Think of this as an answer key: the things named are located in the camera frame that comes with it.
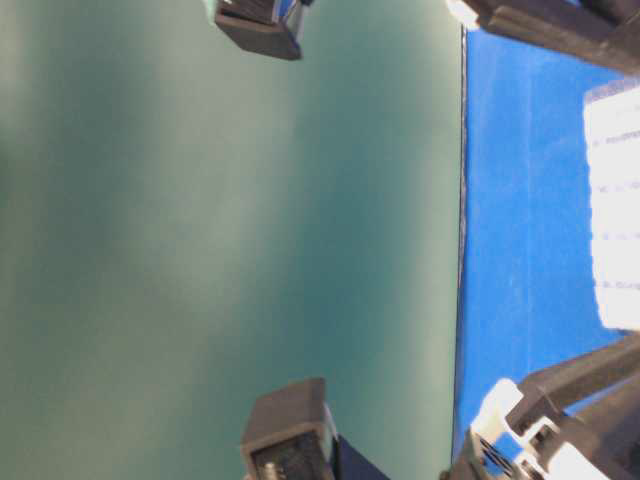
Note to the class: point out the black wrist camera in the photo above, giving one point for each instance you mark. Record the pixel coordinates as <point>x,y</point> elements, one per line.
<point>291,434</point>
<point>268,28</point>

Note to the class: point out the white striped cloth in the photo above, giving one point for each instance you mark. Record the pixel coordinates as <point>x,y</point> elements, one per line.
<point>611,130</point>

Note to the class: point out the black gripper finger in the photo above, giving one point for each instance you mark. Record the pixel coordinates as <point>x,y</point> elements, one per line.
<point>602,33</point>

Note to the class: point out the blue towel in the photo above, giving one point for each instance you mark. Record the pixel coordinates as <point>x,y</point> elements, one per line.
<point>526,297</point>

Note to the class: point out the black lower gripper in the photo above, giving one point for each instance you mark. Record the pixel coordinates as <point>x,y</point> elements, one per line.
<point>573,420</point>

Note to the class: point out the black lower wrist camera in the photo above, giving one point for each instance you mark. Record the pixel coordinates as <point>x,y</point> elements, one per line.
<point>291,434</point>

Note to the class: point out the black upper wrist camera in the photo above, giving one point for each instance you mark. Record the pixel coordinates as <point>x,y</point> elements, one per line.
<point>268,28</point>

